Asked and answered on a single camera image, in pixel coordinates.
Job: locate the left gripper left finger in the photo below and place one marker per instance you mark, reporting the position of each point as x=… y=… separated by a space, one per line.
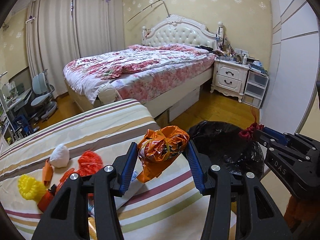
x=66 y=217

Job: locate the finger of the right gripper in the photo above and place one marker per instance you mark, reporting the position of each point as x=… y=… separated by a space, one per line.
x=279 y=137
x=296 y=149

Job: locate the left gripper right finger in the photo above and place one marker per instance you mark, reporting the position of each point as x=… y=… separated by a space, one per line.
x=257 y=215

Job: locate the yellow foam net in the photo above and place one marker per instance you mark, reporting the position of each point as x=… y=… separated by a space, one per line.
x=30 y=188

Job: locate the small orange wrapper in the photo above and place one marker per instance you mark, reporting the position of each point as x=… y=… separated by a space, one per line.
x=47 y=173

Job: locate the red foam net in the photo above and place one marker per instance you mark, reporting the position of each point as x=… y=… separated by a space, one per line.
x=89 y=164

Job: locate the white tissue ball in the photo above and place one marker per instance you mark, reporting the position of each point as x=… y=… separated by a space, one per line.
x=60 y=156

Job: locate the orange snack bag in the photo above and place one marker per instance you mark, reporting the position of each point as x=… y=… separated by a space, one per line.
x=159 y=149

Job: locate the red plastic bag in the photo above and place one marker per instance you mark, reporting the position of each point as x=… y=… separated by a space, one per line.
x=250 y=131

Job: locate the grey white milk powder pouch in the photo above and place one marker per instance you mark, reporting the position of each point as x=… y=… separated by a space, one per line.
x=134 y=175

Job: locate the black lined trash bin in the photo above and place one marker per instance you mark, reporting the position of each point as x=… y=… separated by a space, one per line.
x=229 y=146

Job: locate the red cylindrical tube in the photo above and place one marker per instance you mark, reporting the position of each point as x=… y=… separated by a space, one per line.
x=47 y=198

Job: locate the white wardrobe door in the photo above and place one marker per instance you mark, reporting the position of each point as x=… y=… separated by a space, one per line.
x=294 y=66

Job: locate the translucent plastic drawer unit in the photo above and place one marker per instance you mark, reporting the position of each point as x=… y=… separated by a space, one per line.
x=255 y=88

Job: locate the white two-drawer nightstand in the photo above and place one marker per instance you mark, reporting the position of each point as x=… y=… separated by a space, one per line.
x=229 y=78

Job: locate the white storage box under bed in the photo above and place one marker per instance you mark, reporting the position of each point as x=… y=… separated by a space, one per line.
x=185 y=103

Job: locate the study desk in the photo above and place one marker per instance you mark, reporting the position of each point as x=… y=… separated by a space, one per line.
x=11 y=103

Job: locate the grey blue desk chair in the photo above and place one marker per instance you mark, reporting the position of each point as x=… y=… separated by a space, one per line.
x=44 y=102

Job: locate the floral bedding bed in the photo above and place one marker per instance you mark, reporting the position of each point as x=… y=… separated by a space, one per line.
x=157 y=77

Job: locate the white tufted headboard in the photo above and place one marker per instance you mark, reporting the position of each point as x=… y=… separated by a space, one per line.
x=177 y=29

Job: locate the mosquito net pole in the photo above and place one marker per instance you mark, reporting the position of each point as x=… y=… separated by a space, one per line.
x=149 y=6

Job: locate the beige curtains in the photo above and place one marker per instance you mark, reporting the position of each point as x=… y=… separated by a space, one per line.
x=60 y=31

